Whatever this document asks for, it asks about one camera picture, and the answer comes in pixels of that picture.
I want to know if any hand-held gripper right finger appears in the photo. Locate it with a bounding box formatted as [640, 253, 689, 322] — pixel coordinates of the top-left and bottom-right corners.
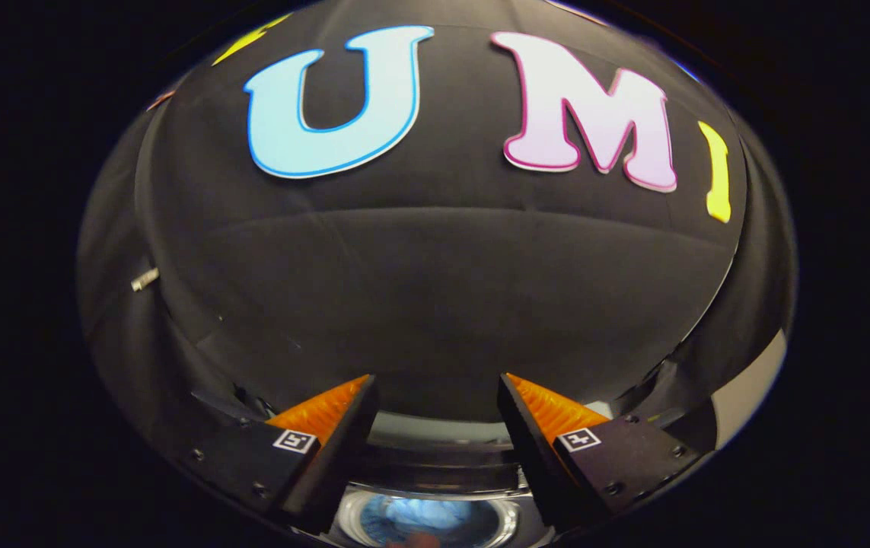
[497, 373, 702, 530]

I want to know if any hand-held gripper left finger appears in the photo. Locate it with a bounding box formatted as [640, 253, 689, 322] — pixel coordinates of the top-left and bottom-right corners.
[187, 373, 381, 534]

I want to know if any grey washing machine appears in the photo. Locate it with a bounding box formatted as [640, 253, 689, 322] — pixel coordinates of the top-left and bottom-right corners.
[313, 411, 557, 548]

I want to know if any light blue shirt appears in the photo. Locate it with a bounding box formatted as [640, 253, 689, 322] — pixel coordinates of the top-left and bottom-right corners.
[380, 497, 485, 540]

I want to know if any black backdrop cloth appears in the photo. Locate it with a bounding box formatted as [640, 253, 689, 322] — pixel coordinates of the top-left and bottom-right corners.
[77, 0, 797, 457]

